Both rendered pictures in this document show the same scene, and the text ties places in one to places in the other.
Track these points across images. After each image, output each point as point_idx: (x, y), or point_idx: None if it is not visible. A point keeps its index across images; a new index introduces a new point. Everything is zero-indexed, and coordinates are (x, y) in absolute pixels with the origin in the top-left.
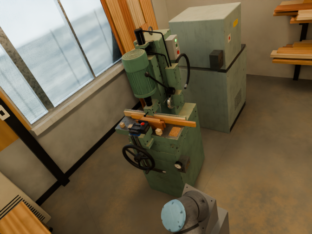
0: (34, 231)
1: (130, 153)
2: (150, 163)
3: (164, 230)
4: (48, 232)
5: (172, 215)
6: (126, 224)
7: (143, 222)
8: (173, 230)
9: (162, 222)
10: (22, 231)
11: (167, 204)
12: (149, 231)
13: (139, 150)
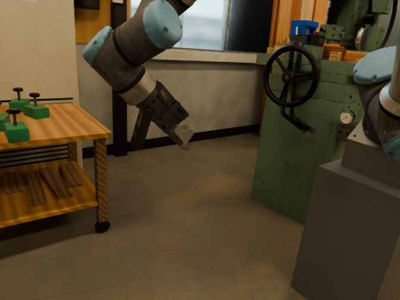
0: (80, 119)
1: (280, 65)
2: (283, 129)
3: (262, 244)
4: (101, 125)
5: (386, 58)
6: (196, 217)
7: (227, 225)
8: (386, 73)
9: (357, 72)
10: (62, 116)
11: (376, 50)
12: (236, 237)
13: (303, 52)
